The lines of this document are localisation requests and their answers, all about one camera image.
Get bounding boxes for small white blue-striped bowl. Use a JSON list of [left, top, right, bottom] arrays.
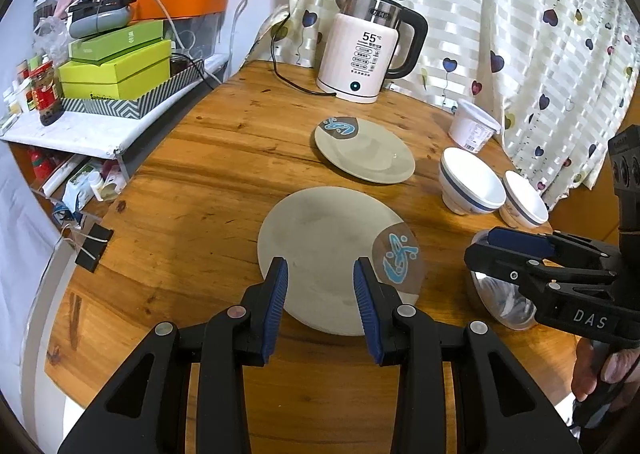
[[499, 170, 549, 229]]

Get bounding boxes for stainless steel bowl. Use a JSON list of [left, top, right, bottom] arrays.
[[463, 230, 537, 332]]

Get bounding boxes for large white blue-striped bowl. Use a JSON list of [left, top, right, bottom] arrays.
[[438, 148, 506, 216]]

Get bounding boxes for green plate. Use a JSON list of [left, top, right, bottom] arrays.
[[314, 116, 416, 185], [257, 187, 426, 336]]

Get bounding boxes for right hand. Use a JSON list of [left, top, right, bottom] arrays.
[[570, 338, 639, 412]]

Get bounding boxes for white plastic tub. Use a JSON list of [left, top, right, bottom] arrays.
[[448, 99, 501, 154]]

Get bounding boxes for black binder clip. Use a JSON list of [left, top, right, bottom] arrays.
[[61, 223, 114, 273]]

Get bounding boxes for heart pattern curtain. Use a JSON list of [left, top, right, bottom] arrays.
[[274, 0, 639, 206]]

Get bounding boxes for white electric kettle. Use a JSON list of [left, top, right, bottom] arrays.
[[317, 0, 428, 104]]

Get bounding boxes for white side shelf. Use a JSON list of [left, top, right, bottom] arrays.
[[1, 54, 228, 177]]

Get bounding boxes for chevron pattern tray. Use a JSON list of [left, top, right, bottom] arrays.
[[62, 59, 205, 119]]

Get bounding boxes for red label jar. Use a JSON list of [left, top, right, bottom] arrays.
[[30, 61, 63, 126]]

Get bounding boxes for lime green box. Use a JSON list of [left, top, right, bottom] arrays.
[[58, 40, 171, 100]]

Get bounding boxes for dark green box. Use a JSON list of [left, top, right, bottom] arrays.
[[68, 20, 164, 64]]

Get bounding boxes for grey glasses case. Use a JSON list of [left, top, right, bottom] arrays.
[[68, 7, 131, 40]]

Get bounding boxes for orange lid storage bin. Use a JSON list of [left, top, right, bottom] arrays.
[[130, 0, 229, 60]]

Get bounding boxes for black kettle power cord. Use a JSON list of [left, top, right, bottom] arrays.
[[268, 16, 338, 98]]

